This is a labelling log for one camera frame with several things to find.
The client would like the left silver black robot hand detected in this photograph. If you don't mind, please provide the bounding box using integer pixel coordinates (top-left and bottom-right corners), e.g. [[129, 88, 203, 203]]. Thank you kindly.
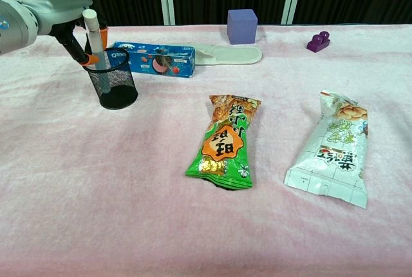
[[6, 0, 109, 66]]

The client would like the green orange snack bag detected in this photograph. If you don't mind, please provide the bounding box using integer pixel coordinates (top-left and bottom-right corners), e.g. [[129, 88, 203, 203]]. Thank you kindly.
[[185, 94, 262, 191]]

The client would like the pink fleece cloth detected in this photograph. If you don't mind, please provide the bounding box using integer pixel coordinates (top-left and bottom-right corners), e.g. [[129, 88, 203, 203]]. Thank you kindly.
[[0, 24, 412, 277]]

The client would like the black mesh pen holder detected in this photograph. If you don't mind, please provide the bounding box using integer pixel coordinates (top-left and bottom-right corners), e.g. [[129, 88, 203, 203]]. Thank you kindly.
[[82, 48, 138, 110]]

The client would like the white snack bag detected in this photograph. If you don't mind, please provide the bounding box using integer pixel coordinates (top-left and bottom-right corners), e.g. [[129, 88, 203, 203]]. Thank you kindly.
[[284, 90, 369, 209]]

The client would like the blue cookie box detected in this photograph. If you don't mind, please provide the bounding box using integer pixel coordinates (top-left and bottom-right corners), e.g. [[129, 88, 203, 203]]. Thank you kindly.
[[111, 41, 196, 79]]

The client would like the small purple toy block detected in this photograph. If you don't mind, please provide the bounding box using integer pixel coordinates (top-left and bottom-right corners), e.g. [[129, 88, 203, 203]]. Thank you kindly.
[[306, 31, 331, 53]]

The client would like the clear plastic tube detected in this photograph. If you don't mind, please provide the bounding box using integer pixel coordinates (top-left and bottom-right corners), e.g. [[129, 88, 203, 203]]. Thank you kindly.
[[82, 8, 112, 94]]

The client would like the purple foam cube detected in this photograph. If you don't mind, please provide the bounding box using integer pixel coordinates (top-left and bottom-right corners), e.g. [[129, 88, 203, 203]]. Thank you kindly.
[[227, 8, 258, 45]]

